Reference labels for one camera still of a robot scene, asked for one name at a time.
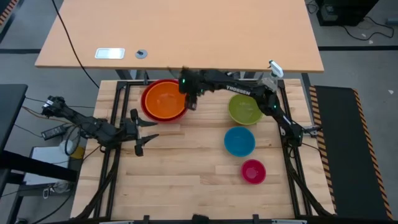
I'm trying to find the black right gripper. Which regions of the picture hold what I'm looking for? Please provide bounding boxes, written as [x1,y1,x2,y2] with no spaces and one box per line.
[178,67,208,111]

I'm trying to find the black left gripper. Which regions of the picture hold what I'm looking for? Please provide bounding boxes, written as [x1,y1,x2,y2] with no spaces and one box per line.
[122,108,160,157]

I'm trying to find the orange plastic bowl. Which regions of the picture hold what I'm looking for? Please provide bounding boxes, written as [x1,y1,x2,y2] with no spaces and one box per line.
[144,81,188,120]

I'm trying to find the light wooden shelf board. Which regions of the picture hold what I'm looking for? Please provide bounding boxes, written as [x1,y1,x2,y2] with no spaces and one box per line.
[34,0,325,74]

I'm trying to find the large red plastic bowl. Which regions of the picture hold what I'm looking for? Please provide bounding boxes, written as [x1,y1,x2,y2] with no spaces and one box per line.
[140,78,189,124]

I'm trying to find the green plastic bowl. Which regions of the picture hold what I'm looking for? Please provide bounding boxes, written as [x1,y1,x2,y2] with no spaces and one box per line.
[228,93,264,126]

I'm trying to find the blue plastic bowl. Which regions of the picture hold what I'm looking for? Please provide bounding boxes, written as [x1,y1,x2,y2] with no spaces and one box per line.
[223,126,256,157]

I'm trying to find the yellow object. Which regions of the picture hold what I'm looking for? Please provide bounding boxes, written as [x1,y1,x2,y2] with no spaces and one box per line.
[70,146,85,159]

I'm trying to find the clear spray bottle white trigger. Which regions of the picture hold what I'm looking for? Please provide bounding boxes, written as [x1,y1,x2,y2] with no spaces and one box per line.
[260,59,285,91]

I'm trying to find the small pink plastic bowl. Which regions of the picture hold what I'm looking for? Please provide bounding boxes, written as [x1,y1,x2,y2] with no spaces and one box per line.
[241,159,267,185]

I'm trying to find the black power adapter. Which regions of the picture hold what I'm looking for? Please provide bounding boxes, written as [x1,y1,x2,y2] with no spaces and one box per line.
[40,123,68,141]

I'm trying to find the white box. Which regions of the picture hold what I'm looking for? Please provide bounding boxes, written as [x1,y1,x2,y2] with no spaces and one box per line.
[22,145,71,186]

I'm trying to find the black side desk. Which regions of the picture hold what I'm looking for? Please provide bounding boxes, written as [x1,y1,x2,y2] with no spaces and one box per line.
[0,83,29,154]

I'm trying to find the black mat with hazard stripes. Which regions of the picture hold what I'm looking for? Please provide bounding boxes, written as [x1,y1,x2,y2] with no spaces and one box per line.
[308,85,394,220]

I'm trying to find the black equipment case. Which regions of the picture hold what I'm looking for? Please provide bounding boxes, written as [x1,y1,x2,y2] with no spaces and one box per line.
[315,0,381,27]

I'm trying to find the black aluminium table frame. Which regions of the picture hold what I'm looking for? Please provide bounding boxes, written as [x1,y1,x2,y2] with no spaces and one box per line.
[70,78,337,224]

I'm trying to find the black cable bundle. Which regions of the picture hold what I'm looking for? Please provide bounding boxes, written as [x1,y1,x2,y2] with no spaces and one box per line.
[285,145,334,217]
[73,148,121,219]

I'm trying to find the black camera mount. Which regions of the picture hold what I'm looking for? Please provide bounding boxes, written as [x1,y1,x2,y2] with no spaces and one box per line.
[192,213,210,224]

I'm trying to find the long black cable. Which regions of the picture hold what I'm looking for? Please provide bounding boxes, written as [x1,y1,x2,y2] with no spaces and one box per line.
[50,0,101,89]

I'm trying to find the black floor cable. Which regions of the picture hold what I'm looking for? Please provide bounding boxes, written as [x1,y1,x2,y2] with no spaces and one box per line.
[340,16,396,42]

